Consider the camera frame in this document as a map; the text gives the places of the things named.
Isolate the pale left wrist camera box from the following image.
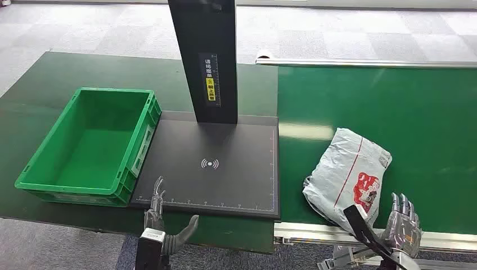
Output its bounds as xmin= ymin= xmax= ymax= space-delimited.
xmin=139 ymin=228 xmax=166 ymax=245

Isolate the black flat bracket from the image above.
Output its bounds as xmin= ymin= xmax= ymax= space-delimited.
xmin=343 ymin=205 xmax=409 ymax=270

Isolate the green plastic crate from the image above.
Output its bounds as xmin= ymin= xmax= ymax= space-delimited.
xmin=15 ymin=87 xmax=162 ymax=208

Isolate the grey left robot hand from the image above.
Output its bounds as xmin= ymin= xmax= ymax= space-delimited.
xmin=143 ymin=176 xmax=200 ymax=257

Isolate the silver conveyor frame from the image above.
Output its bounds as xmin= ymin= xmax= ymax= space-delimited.
xmin=255 ymin=50 xmax=477 ymax=270

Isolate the yellow and black scanner label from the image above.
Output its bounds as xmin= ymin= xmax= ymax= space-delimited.
xmin=198 ymin=53 xmax=222 ymax=108

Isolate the black scanner machine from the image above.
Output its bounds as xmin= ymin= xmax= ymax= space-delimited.
xmin=129 ymin=0 xmax=281 ymax=221

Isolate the green conveyor belt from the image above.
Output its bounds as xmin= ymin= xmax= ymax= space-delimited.
xmin=277 ymin=65 xmax=477 ymax=236

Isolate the grey plastic mailer package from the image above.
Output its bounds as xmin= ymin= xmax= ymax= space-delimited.
xmin=302 ymin=128 xmax=393 ymax=236

